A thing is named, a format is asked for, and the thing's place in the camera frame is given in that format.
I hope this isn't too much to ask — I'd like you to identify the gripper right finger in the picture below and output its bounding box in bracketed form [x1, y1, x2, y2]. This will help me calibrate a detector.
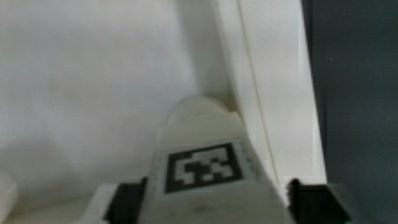
[285, 179, 353, 224]

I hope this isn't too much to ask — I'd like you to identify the white leg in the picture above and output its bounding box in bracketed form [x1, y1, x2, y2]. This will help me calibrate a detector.
[138, 96, 294, 224]

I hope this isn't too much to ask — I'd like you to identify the white square tabletop part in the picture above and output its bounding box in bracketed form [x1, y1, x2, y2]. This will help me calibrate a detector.
[0, 0, 325, 224]

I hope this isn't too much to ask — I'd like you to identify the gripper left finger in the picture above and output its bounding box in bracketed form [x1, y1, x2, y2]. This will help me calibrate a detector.
[102, 178, 147, 224]

